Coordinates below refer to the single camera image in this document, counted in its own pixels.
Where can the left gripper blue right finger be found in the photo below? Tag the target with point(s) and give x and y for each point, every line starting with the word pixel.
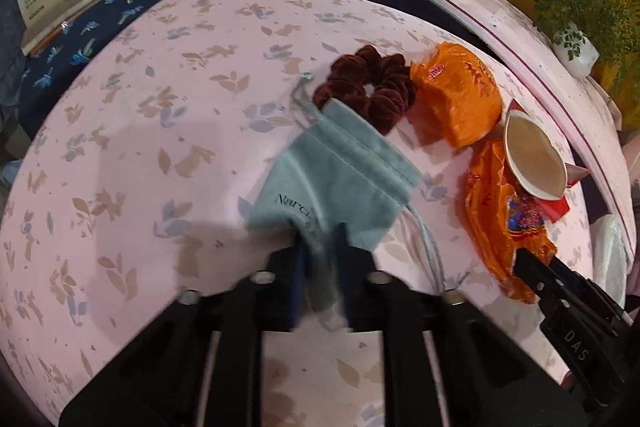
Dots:
pixel 341 260

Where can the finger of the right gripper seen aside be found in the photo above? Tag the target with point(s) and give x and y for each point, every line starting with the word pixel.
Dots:
pixel 535 269

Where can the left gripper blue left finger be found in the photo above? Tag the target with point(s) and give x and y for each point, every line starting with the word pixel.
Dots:
pixel 298 281

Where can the grey drawstring pouch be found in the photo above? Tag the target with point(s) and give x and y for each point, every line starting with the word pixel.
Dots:
pixel 339 171

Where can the orange printed wrapper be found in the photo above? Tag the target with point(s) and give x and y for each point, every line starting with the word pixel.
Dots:
pixel 502 218

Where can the crushed red white paper cup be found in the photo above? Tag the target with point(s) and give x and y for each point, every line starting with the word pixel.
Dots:
pixel 534 160

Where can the dark red velvet scrunchie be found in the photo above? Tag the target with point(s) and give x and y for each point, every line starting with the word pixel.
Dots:
pixel 376 87

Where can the orange plastic snack bag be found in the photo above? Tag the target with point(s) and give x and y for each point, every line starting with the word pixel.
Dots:
pixel 460 93

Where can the red envelope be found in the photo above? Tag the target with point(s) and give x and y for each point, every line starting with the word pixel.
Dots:
pixel 554 210

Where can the white plastic trash bag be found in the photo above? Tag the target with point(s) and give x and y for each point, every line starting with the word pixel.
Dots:
pixel 611 260

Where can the pink rabbit print tablecloth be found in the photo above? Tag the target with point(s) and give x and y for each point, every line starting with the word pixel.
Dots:
pixel 140 182

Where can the pink floral bed cover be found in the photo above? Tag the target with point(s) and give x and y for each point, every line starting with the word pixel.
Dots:
pixel 575 105

